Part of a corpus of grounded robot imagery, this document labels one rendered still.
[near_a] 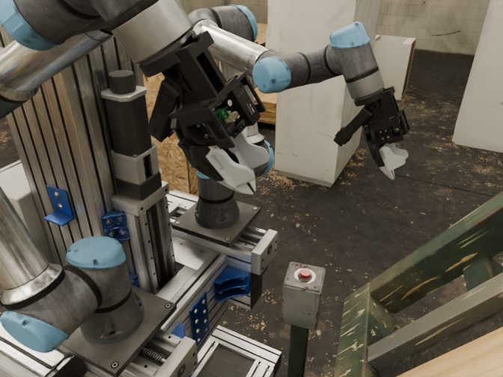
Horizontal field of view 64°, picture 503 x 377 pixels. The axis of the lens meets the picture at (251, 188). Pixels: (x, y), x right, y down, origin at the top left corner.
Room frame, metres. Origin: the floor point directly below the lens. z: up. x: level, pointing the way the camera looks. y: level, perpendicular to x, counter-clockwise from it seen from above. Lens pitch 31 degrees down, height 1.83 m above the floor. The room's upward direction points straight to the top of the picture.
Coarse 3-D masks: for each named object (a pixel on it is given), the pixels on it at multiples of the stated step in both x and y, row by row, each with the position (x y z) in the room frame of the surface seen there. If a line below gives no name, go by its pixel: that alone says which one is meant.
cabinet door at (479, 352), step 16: (496, 336) 0.53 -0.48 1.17; (448, 352) 0.56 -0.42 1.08; (464, 352) 0.54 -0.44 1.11; (480, 352) 0.52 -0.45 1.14; (496, 352) 0.50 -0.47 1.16; (416, 368) 0.57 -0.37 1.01; (432, 368) 0.55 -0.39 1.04; (448, 368) 0.53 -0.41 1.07; (464, 368) 0.51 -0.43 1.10; (480, 368) 0.49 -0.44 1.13; (496, 368) 0.47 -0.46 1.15
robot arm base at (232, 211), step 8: (200, 200) 1.10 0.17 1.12; (208, 200) 1.07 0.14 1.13; (216, 200) 1.07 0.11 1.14; (224, 200) 1.08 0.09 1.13; (232, 200) 1.10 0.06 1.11; (200, 208) 1.09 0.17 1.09; (208, 208) 1.07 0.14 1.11; (216, 208) 1.07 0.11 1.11; (224, 208) 1.07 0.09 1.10; (232, 208) 1.09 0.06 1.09; (200, 216) 1.08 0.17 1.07; (208, 216) 1.06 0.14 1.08; (216, 216) 1.06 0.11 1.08; (224, 216) 1.07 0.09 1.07; (232, 216) 1.08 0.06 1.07; (200, 224) 1.07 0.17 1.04; (208, 224) 1.06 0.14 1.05; (216, 224) 1.05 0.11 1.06; (224, 224) 1.06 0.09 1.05; (232, 224) 1.07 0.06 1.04
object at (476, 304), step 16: (480, 288) 0.64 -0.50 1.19; (496, 288) 0.62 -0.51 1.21; (448, 304) 0.66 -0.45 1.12; (464, 304) 0.63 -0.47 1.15; (480, 304) 0.61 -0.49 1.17; (496, 304) 0.60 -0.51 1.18; (416, 320) 0.68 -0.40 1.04; (432, 320) 0.65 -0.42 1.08; (448, 320) 0.62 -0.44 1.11; (464, 320) 0.61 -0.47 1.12; (400, 336) 0.67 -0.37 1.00; (416, 336) 0.64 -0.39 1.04; (432, 336) 0.63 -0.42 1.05; (368, 352) 0.69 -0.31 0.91; (384, 352) 0.65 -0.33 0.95; (400, 352) 0.64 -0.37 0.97
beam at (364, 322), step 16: (368, 288) 0.92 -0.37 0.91; (352, 304) 0.91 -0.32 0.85; (368, 304) 0.85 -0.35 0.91; (352, 320) 0.84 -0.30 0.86; (368, 320) 0.80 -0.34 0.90; (384, 320) 0.83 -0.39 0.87; (352, 336) 0.78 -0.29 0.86; (368, 336) 0.74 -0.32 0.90; (384, 336) 0.77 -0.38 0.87; (352, 352) 0.72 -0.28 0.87; (336, 368) 0.70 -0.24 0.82; (352, 368) 0.67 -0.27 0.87; (368, 368) 0.65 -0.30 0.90
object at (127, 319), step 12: (132, 300) 0.68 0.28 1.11; (96, 312) 0.63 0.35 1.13; (108, 312) 0.63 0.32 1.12; (120, 312) 0.64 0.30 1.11; (132, 312) 0.66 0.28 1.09; (84, 324) 0.63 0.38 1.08; (96, 324) 0.62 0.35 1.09; (108, 324) 0.63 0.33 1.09; (120, 324) 0.63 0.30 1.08; (132, 324) 0.65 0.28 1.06; (84, 336) 0.63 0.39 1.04; (96, 336) 0.62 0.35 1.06; (108, 336) 0.62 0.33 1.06; (120, 336) 0.62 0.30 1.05
